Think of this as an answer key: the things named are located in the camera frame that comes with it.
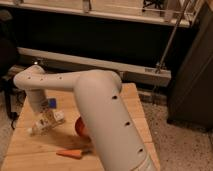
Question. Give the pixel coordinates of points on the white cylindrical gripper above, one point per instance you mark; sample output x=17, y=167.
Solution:
x=37, y=100

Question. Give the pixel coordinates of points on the white plastic bottle with label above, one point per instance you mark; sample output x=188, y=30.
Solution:
x=45, y=121

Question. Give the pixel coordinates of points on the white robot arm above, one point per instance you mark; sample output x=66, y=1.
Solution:
x=97, y=95

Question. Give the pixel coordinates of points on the metal pole stand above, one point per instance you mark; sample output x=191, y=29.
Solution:
x=159, y=65

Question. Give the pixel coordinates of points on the blue sponge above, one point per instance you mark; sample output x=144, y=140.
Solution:
x=52, y=103

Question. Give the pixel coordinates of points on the orange-brown bowl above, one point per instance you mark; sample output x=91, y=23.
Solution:
x=80, y=128

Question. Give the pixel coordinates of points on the black office chair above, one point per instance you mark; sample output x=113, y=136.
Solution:
x=9, y=56

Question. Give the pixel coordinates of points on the orange toy carrot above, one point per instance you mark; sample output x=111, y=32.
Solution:
x=74, y=153

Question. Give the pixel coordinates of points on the dark cabinet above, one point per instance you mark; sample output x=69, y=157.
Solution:
x=190, y=98

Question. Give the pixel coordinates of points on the white baseboard rail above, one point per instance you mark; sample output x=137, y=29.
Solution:
x=128, y=72

